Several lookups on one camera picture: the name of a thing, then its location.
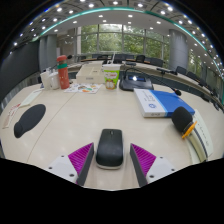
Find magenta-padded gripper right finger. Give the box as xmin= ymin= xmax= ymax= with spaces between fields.
xmin=129 ymin=142 xmax=177 ymax=188

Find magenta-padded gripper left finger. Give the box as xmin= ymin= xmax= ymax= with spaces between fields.
xmin=46 ymin=142 xmax=95 ymax=187

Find black computer mouse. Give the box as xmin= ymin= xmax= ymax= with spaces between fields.
xmin=95 ymin=128 xmax=125 ymax=170

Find black mouse pad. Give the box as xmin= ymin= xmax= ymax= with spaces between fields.
xmin=13 ymin=103 xmax=47 ymax=139

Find blue and white book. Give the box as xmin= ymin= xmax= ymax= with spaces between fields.
xmin=133 ymin=88 xmax=196 ymax=119

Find colourful sticker sheet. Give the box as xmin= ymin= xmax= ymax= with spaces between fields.
xmin=63 ymin=83 xmax=103 ymax=95

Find black desk microphone unit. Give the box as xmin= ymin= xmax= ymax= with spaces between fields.
xmin=118 ymin=67 xmax=183 ymax=97

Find white paper cup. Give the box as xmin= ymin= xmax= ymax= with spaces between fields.
xmin=39 ymin=69 xmax=53 ymax=90

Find red thermos bottle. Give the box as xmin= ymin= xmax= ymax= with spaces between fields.
xmin=56 ymin=54 xmax=71 ymax=90

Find white cardboard box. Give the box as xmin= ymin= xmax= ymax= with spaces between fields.
xmin=75 ymin=63 xmax=105 ymax=85

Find green printed drink cup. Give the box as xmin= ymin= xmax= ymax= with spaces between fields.
xmin=102 ymin=52 xmax=121 ymax=91

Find dark conference chairs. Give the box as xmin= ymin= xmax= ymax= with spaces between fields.
xmin=78 ymin=53 xmax=223 ymax=103

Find ceiling lights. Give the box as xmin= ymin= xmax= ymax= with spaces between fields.
xmin=11 ymin=0 xmax=223 ymax=69

